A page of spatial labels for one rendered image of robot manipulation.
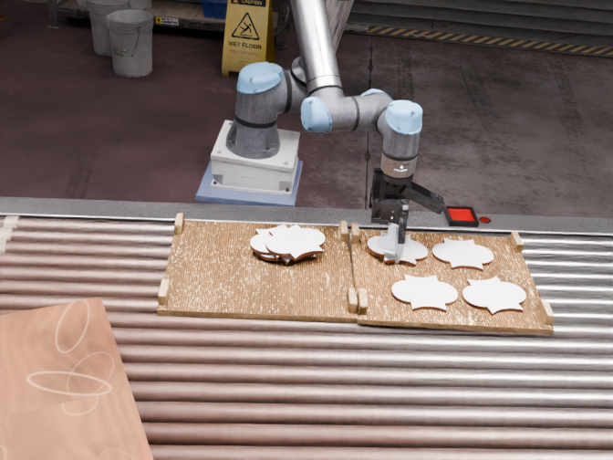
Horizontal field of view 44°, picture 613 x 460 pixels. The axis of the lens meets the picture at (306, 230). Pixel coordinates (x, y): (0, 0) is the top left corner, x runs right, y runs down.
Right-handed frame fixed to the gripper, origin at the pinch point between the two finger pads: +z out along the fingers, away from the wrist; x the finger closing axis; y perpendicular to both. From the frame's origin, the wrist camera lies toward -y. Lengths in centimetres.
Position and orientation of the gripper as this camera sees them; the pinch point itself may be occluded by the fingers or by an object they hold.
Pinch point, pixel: (397, 247)
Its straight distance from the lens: 179.0
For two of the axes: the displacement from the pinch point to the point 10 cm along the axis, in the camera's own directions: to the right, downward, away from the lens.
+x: 0.0, 5.4, -8.4
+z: -0.4, 8.4, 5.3
